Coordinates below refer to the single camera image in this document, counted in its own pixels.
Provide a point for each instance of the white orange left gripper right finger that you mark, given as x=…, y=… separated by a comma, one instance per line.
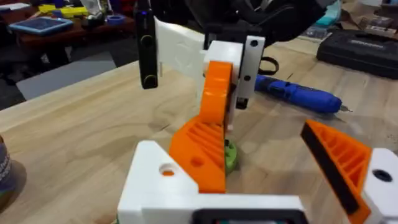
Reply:
x=348, y=161

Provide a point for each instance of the teal plastic object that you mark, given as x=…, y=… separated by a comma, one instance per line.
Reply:
x=329, y=14

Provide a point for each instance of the blue tape roll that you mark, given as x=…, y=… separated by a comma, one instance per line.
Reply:
x=115, y=19

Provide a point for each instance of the grey tub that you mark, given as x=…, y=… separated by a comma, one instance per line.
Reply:
x=4, y=168

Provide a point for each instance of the brown cardboard box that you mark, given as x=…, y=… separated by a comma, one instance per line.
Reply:
x=373, y=15

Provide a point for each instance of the green disc with holes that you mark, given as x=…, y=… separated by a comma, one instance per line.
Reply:
x=231, y=155

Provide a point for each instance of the blue flat tray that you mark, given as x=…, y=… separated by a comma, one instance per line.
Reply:
x=40, y=25

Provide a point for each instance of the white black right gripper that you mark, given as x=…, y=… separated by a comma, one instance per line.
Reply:
x=180, y=46

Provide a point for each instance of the bare white left gripper left finger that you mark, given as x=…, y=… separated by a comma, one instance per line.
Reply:
x=149, y=186

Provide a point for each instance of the dark red side table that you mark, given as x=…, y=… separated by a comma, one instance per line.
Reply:
x=77, y=32

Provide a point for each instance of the blue electric screwdriver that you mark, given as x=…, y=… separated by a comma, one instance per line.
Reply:
x=298, y=95

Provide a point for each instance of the black tool case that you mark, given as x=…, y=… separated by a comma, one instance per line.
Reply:
x=360, y=53

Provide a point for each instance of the yellow toy blocks heap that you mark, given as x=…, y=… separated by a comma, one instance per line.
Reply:
x=71, y=11

